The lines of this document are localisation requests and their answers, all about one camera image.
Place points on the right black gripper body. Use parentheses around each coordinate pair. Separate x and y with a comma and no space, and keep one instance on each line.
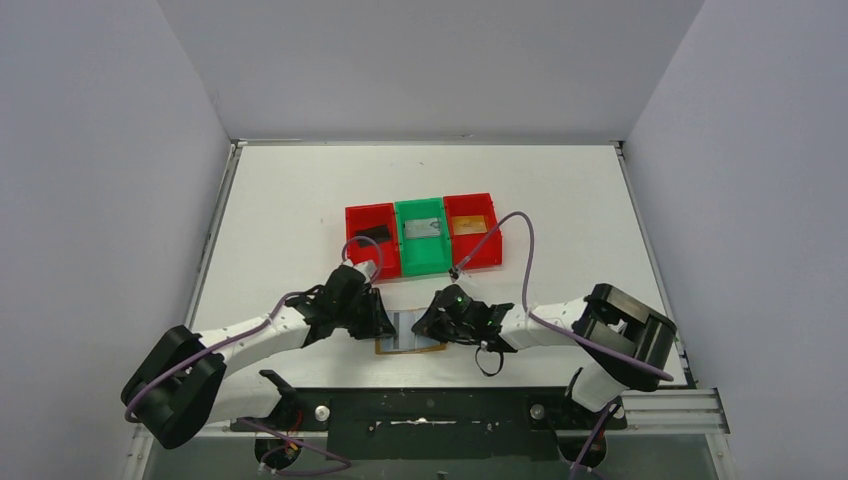
(439,321)

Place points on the red bin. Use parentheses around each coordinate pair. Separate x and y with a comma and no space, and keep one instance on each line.
(491,253)
(364,216)

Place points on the silver card in green bin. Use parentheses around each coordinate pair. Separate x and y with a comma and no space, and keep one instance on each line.
(422,228)

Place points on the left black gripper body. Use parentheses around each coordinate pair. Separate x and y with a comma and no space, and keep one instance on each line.
(371,315)

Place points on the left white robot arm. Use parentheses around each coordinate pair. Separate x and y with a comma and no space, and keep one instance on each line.
(191,379)

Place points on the left red bin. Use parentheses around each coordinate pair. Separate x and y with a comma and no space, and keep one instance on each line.
(364,216)

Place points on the right red bin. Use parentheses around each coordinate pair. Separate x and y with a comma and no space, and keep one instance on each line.
(491,253)

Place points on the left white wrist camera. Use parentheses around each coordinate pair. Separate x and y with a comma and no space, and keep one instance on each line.
(368,268)

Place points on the black card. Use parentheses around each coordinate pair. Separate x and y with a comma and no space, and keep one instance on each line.
(378,234)

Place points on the green middle bin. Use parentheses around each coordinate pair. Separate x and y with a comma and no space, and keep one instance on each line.
(425,256)

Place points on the gold card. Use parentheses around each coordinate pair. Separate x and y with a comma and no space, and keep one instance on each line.
(469,225)

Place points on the yellow leather card holder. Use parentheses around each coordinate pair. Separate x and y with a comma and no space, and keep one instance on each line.
(405,341)

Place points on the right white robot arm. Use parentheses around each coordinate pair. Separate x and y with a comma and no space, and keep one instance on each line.
(628,342)

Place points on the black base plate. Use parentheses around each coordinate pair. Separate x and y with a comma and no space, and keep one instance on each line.
(430,424)

